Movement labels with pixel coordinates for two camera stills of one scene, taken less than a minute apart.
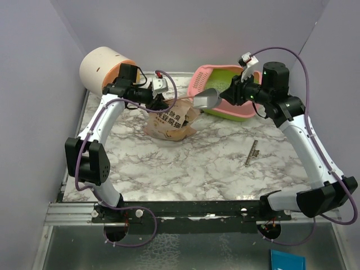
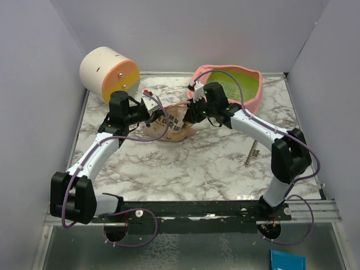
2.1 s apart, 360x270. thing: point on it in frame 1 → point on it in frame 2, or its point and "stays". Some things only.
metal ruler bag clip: x=253 y=152 stays
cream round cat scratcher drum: x=100 y=66 stays
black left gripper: x=157 y=103 → x=152 y=116
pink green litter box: x=220 y=76 stays
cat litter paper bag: x=175 y=124 stays
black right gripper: x=233 y=94 → x=190 y=116
